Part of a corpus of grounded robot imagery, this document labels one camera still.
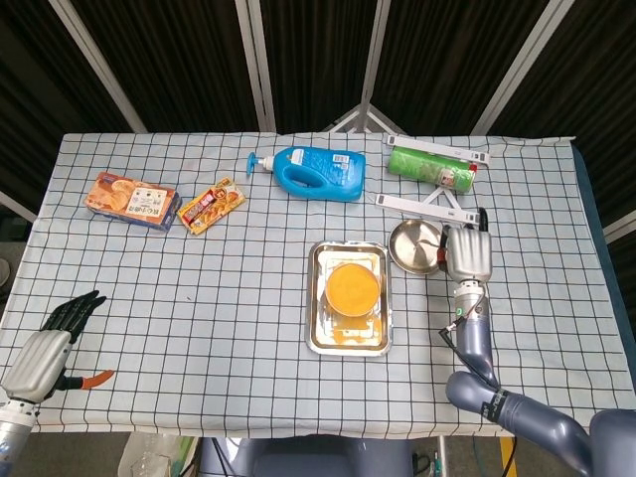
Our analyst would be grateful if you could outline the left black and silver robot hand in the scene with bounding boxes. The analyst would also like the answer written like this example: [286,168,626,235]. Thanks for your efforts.
[0,290,116,404]

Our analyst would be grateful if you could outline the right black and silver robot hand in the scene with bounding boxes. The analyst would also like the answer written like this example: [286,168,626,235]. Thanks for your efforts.
[436,207,494,284]

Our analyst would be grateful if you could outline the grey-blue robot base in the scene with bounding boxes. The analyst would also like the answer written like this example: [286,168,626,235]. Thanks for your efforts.
[198,434,416,477]

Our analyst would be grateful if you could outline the white bowl of orange powder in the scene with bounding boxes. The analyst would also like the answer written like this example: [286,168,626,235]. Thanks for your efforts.
[325,262,383,319]

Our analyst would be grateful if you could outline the rectangular steel tray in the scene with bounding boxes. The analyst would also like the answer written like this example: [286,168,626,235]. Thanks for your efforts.
[304,239,395,358]

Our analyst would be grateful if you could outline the checkered tablecloth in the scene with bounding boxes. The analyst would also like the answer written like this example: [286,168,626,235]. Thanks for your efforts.
[0,131,636,441]

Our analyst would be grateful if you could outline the round steel plate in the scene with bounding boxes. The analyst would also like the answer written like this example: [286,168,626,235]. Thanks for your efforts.
[388,220,448,277]

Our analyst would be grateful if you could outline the white folding laptop stand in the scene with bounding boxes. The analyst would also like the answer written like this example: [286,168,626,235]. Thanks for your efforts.
[372,133,493,229]

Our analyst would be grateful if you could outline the green cylindrical can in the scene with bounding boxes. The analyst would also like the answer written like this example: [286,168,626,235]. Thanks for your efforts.
[387,146,479,194]

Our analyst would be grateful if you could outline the clear plastic bag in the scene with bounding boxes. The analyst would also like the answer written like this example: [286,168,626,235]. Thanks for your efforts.
[117,432,198,477]

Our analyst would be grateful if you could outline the blue pump detergent bottle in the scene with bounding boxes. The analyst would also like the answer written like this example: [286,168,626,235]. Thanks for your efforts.
[247,146,368,203]

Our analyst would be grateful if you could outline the orange and blue biscuit box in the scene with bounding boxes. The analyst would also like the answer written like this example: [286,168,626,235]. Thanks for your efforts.
[82,171,183,233]

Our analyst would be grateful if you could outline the yellow and red curry box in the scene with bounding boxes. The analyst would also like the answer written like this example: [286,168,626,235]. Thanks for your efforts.
[176,177,247,237]

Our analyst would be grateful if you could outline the dark folding screen white frames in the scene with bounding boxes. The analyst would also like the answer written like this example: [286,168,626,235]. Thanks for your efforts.
[0,0,636,244]

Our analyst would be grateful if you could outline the black cable with plug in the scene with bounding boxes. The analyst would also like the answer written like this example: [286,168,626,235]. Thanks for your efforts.
[439,292,500,389]

